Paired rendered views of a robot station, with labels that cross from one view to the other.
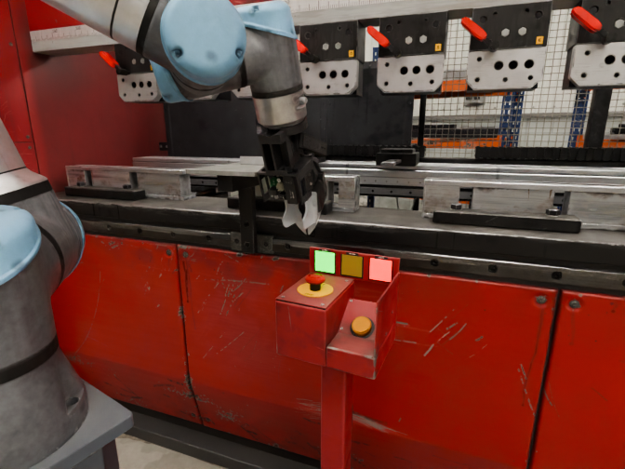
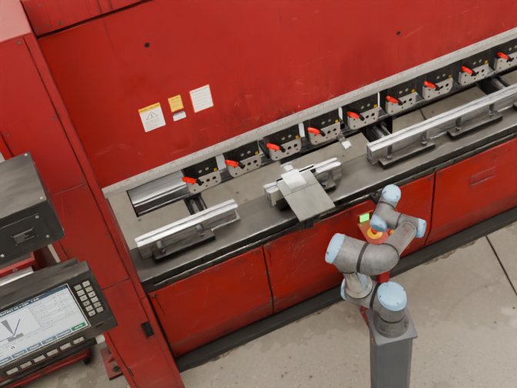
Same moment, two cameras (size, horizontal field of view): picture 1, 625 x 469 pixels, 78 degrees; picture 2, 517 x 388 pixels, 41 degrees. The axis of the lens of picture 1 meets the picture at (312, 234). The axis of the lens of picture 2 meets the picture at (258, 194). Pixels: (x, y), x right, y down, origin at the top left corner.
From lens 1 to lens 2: 2.92 m
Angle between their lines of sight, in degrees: 44
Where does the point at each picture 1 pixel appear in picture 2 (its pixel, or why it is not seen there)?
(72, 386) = not seen: hidden behind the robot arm
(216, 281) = (288, 248)
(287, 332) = not seen: hidden behind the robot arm
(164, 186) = (224, 219)
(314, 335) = not seen: hidden behind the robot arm
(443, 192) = (380, 152)
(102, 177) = (173, 237)
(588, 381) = (445, 193)
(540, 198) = (417, 136)
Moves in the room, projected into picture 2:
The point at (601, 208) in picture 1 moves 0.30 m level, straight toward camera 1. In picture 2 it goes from (437, 131) to (455, 172)
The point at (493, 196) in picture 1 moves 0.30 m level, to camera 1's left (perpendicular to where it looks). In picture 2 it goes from (400, 144) to (360, 177)
